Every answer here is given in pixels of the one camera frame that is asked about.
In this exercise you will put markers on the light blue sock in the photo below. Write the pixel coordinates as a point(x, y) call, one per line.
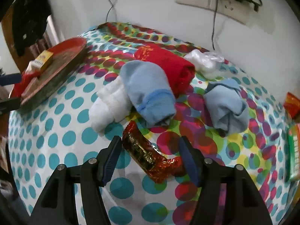
point(145, 86)
point(225, 105)

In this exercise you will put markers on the polka dot tablecloth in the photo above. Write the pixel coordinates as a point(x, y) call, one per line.
point(58, 140)

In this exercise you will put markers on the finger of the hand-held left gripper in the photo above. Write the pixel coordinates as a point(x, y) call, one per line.
point(9, 105)
point(10, 79)

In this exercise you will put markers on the red round tray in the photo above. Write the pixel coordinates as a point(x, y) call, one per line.
point(63, 61)

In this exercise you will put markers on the red sock with gold print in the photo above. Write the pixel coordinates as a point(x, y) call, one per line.
point(171, 65)
point(25, 79)

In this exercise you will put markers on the red gold foil candy packet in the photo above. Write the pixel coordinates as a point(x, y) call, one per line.
point(140, 152)

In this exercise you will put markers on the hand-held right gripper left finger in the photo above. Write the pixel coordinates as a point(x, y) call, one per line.
point(111, 161)

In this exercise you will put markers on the white plastic wrap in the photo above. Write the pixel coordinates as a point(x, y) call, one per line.
point(204, 62)

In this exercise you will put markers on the small yellow box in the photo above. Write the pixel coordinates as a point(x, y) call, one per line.
point(44, 58)

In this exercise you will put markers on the white sock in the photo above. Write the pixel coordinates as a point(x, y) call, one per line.
point(107, 105)

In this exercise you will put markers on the dark hanging cloth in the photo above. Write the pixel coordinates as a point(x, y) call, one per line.
point(30, 16)

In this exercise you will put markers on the green and red medicine box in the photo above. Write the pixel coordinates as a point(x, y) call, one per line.
point(294, 152)

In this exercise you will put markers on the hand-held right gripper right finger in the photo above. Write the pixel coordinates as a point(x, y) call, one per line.
point(189, 161)

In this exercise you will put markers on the red snack packet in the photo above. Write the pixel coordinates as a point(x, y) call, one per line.
point(293, 104)

